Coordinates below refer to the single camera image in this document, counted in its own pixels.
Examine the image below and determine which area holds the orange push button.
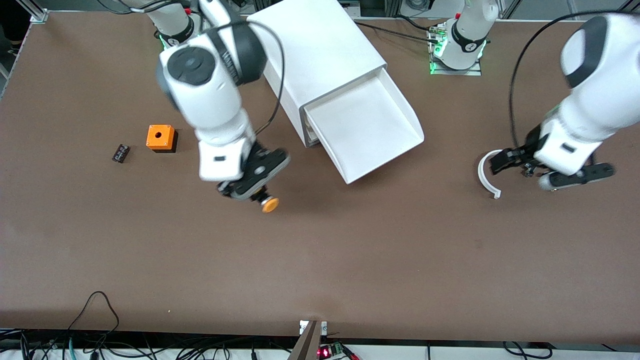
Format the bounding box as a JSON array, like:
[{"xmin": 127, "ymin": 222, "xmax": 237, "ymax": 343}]
[{"xmin": 259, "ymin": 192, "xmax": 281, "ymax": 214}]

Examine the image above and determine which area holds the white curved plastic arc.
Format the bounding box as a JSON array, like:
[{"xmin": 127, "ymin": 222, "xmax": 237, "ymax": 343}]
[{"xmin": 477, "ymin": 149, "xmax": 504, "ymax": 200}]

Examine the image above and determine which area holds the orange box with hole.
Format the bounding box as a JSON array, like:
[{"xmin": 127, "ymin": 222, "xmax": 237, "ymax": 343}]
[{"xmin": 146, "ymin": 124, "xmax": 179, "ymax": 154}]

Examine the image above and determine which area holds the circuit board with red light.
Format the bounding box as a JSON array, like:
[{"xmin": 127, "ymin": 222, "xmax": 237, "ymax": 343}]
[{"xmin": 317, "ymin": 342, "xmax": 358, "ymax": 360}]

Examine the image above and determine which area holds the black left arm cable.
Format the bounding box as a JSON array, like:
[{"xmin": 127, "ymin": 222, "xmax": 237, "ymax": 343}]
[{"xmin": 508, "ymin": 9, "xmax": 628, "ymax": 151}]

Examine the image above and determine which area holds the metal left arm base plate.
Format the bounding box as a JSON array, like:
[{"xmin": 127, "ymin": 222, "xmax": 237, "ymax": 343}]
[{"xmin": 429, "ymin": 22, "xmax": 483, "ymax": 77}]

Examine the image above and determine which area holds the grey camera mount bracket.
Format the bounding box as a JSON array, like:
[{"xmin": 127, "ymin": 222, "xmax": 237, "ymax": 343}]
[{"xmin": 287, "ymin": 320, "xmax": 328, "ymax": 360}]

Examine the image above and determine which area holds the black cable behind cabinet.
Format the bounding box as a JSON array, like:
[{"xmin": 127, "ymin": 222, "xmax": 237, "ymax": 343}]
[{"xmin": 352, "ymin": 20, "xmax": 443, "ymax": 46}]

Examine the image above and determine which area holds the black cable under table edge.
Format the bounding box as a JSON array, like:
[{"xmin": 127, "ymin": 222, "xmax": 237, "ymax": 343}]
[{"xmin": 502, "ymin": 341, "xmax": 551, "ymax": 360}]

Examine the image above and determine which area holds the black looped table cable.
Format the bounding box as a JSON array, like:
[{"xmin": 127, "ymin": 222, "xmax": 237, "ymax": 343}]
[{"xmin": 67, "ymin": 291, "xmax": 121, "ymax": 346}]

